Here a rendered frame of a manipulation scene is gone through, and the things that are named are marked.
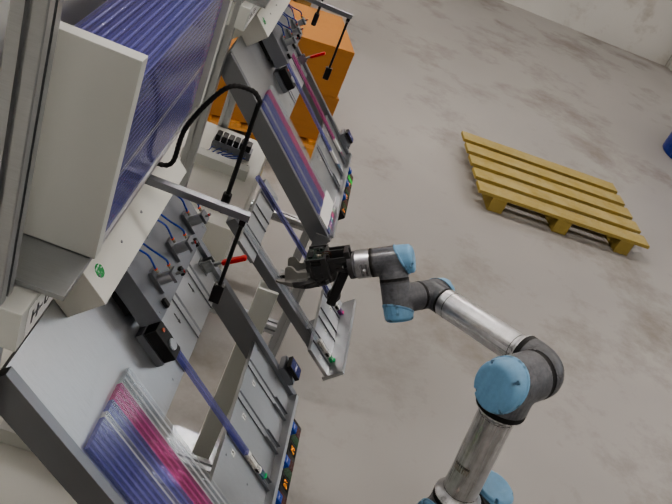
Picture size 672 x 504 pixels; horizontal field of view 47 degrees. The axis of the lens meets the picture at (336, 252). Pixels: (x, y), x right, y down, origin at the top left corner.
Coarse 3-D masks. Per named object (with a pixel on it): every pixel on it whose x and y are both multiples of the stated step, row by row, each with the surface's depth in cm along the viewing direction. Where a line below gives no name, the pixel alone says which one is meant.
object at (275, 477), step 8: (288, 400) 200; (296, 400) 199; (288, 408) 197; (288, 416) 195; (288, 424) 192; (288, 432) 190; (280, 440) 188; (288, 440) 188; (280, 448) 186; (280, 456) 183; (280, 464) 181; (272, 472) 180; (280, 472) 179; (272, 480) 178; (272, 488) 175; (272, 496) 173
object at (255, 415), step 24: (264, 360) 195; (240, 384) 180; (264, 384) 191; (240, 408) 176; (264, 408) 187; (240, 432) 173; (264, 432) 183; (216, 456) 162; (240, 456) 170; (264, 456) 179; (216, 480) 158; (240, 480) 166; (264, 480) 176
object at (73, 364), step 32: (192, 288) 172; (64, 320) 130; (96, 320) 138; (128, 320) 147; (192, 320) 168; (32, 352) 121; (64, 352) 128; (96, 352) 135; (128, 352) 144; (32, 384) 119; (64, 384) 125; (96, 384) 133; (160, 384) 150; (64, 416) 123; (96, 416) 130
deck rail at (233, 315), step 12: (204, 252) 181; (216, 276) 184; (228, 288) 186; (228, 300) 187; (216, 312) 190; (228, 312) 189; (240, 312) 189; (228, 324) 191; (240, 324) 191; (252, 324) 192; (240, 336) 193; (252, 336) 192; (240, 348) 195; (264, 348) 194; (276, 360) 198; (276, 372) 198
